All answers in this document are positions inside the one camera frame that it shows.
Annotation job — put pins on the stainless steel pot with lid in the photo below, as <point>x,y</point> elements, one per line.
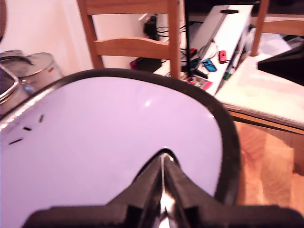
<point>35,69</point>

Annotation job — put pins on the black power adapter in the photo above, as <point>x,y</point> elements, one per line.
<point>150,26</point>

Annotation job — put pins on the black rice cooker lid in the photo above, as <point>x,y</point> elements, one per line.
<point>107,133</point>

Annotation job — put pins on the black thin pole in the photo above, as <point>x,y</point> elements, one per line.
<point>187,35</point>

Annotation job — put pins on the black flat device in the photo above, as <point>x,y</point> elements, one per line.
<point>285,66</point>

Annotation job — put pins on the blue game controller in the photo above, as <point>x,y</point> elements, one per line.
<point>210,65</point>

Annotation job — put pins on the orange and brown globe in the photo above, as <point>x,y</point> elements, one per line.
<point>2,19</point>

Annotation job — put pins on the pale cushioned seat surface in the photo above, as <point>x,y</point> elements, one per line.
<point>259,99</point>

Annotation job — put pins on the wooden ladder-back chair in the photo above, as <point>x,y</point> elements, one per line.
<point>280,23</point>
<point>133,46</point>

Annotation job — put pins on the colourful printed box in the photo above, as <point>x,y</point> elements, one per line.
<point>198,82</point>

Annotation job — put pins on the metal rimmed glass container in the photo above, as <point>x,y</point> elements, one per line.
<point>7,85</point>

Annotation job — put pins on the white shelf board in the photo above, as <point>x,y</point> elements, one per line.
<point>228,28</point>

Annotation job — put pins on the red game controller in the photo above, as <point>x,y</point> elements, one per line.
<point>222,56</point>

